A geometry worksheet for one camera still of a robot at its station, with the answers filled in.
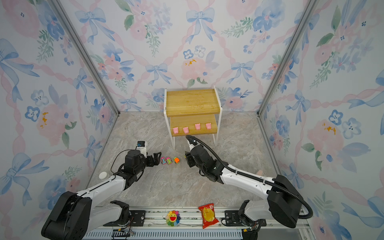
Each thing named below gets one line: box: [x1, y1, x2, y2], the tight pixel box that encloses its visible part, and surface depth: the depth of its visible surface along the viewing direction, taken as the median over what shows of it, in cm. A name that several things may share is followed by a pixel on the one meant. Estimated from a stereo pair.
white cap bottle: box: [98, 171, 110, 181], surface depth 82 cm
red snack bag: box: [198, 203, 219, 229], surface depth 75 cm
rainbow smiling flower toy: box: [166, 210, 181, 227], surface depth 75 cm
